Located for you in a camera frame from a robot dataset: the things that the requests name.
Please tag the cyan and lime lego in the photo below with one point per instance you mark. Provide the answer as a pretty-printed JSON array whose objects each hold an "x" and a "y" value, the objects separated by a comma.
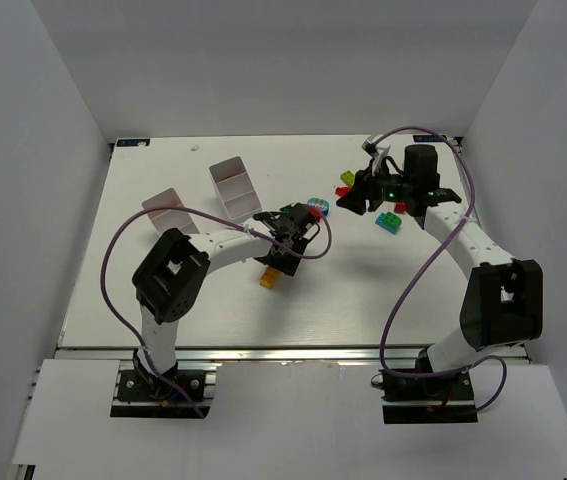
[{"x": 389, "y": 222}]

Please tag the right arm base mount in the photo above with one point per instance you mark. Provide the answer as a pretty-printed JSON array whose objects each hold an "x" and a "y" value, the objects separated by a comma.
[{"x": 410, "y": 401}]

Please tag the small red sloped lego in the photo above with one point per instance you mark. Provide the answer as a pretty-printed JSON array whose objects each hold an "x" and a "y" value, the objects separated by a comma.
[{"x": 341, "y": 191}]

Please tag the white left sorting container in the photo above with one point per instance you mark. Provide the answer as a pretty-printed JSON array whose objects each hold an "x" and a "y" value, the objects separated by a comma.
[{"x": 163, "y": 220}]

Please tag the dark green lego brick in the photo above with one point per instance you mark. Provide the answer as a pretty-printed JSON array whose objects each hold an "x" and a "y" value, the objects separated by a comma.
[{"x": 288, "y": 209}]

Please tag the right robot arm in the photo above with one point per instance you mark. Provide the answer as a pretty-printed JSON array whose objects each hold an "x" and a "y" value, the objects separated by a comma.
[{"x": 503, "y": 301}]

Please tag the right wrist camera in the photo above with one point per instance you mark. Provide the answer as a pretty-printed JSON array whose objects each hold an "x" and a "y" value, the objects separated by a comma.
[{"x": 377, "y": 150}]

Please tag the white right sorting container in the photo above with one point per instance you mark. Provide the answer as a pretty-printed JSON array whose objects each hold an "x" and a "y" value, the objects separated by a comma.
[{"x": 234, "y": 189}]

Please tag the yellow long lego brick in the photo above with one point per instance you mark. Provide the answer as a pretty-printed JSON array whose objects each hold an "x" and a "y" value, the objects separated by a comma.
[{"x": 269, "y": 278}]

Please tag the lime lego brick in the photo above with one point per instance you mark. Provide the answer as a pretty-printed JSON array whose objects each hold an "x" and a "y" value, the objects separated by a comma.
[{"x": 348, "y": 178}]

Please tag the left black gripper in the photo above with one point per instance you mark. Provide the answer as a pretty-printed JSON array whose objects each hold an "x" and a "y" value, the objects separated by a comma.
[{"x": 292, "y": 220}]

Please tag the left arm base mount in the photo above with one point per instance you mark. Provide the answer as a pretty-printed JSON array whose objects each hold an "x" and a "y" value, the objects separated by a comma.
[{"x": 134, "y": 397}]

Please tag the red long lego brick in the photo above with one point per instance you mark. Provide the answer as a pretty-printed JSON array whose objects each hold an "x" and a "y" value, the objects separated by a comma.
[{"x": 316, "y": 213}]

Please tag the red lego brick right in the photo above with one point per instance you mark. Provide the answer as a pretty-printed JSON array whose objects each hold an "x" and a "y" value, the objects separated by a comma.
[{"x": 400, "y": 208}]

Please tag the white sorting container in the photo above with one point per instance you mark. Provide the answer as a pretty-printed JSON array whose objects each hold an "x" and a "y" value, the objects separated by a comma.
[
  {"x": 234, "y": 189},
  {"x": 163, "y": 220}
]

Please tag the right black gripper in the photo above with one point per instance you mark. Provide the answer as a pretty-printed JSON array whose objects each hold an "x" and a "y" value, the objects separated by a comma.
[{"x": 370, "y": 188}]

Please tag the blue round toy piece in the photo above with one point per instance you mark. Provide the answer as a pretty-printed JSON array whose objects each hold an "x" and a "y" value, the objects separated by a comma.
[{"x": 319, "y": 205}]

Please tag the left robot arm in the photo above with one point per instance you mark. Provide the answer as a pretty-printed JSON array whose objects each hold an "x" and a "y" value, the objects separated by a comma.
[{"x": 169, "y": 279}]

